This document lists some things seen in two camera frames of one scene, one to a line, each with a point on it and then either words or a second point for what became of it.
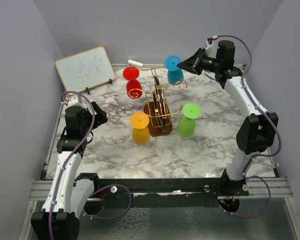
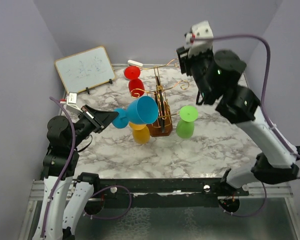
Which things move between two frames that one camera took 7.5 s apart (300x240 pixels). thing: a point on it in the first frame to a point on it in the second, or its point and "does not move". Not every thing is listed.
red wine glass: x=134 y=88 does not move
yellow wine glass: x=140 y=133 does not move
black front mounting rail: x=163 y=192 does not move
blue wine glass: x=175 y=75 to x=143 y=110
